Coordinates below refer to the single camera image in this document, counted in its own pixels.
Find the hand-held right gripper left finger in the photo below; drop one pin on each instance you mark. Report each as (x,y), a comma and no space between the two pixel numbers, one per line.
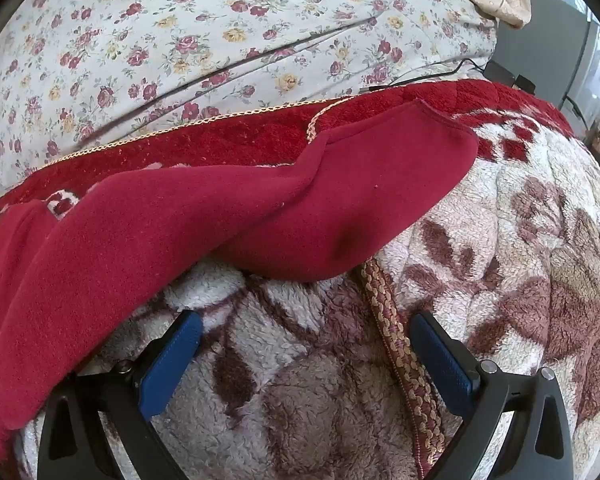
(172,360)

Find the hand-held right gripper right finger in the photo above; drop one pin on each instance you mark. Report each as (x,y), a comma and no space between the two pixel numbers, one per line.
(442,365)

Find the dark red fleece garment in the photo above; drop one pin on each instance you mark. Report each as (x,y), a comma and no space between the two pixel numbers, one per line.
(180,220)

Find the red and white plush blanket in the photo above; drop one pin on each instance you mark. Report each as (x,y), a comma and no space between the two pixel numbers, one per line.
(480,260)

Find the black power adapter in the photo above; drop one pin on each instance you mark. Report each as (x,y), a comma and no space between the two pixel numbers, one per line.
(500,72)

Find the floral bed sheet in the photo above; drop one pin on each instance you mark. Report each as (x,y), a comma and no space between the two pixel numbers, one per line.
(180,35)

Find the grey cabinet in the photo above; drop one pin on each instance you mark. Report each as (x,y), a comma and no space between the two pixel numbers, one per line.
(545,35)

